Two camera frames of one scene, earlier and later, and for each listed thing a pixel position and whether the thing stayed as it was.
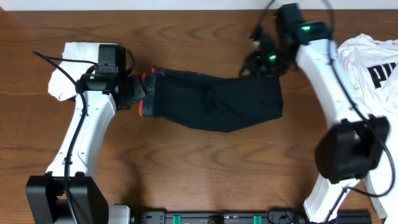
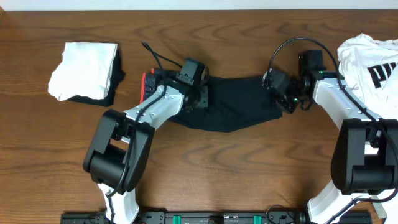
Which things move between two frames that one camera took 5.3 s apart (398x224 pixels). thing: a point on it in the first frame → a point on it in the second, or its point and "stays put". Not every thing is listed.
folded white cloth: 60,85 stays put
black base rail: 247,217 stays put
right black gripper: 257,61 → 280,101
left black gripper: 137,89 → 149,86
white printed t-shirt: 370,66 stays put
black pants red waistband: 212,102 stays put
